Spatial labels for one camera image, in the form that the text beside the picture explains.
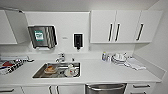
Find white wall cabinet wide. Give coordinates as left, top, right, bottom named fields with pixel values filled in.
left=89, top=9, right=164, bottom=45

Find steel paper towel dispenser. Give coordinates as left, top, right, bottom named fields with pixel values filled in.
left=27, top=25, right=59, bottom=51

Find white drawer unit narrow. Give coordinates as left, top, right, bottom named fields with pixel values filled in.
left=124, top=82, right=158, bottom=94

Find white drawer unit wide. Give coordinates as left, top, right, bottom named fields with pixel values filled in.
left=0, top=85, right=25, bottom=94

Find orange bowl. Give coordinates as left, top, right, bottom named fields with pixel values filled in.
left=43, top=65, right=57, bottom=75

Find small white bottle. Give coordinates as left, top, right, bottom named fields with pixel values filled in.
left=106, top=52, right=112, bottom=63

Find small wall label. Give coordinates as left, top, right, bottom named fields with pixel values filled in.
left=60, top=36, right=67, bottom=41

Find chrome sink faucet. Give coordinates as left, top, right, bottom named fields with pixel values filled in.
left=54, top=52, right=67, bottom=65

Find white cup and dishes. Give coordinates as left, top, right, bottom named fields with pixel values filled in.
left=64, top=63, right=79, bottom=78

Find blue dish soap bottle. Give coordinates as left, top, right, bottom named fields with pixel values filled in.
left=101, top=51, right=108, bottom=62

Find white two-door base cabinet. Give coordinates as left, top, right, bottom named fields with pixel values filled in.
left=21, top=83, right=86, bottom=94

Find black wall soap dispenser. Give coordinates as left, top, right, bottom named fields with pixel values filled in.
left=72, top=32, right=84, bottom=51

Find stainless steel sink basin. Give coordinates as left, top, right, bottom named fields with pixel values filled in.
left=31, top=61, right=82, bottom=80

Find stainless steel dishwasher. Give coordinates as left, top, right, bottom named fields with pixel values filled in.
left=84, top=82, right=128, bottom=94

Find white wall cabinet three handles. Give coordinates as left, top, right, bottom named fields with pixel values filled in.
left=0, top=9, right=19, bottom=46

